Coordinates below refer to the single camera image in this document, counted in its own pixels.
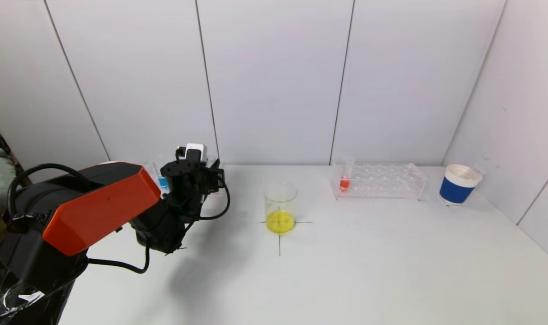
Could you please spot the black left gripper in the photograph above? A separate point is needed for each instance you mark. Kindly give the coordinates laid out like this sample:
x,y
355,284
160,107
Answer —
x,y
214,175

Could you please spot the test tube with yellow pigment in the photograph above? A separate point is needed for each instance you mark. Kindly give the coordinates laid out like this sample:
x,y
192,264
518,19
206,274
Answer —
x,y
477,171

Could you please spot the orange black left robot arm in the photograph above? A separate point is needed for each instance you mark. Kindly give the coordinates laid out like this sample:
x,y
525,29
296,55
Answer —
x,y
97,203

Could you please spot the clear acrylic test tube rack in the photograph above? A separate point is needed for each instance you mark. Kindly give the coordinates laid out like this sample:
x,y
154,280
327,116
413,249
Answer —
x,y
222,192
382,183

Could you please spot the test tube with blue liquid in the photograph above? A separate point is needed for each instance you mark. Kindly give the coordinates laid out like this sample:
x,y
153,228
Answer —
x,y
163,182

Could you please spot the clear glass beaker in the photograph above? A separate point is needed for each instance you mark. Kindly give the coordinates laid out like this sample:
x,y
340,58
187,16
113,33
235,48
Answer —
x,y
280,216

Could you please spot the blue white paper cup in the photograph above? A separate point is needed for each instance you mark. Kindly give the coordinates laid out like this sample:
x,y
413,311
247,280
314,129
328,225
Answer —
x,y
455,192

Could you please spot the clear plastic film wrap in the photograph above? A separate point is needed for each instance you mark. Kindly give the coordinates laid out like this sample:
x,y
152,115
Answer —
x,y
7,298

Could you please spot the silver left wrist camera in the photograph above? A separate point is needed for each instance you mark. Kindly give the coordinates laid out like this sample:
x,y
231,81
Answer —
x,y
194,151

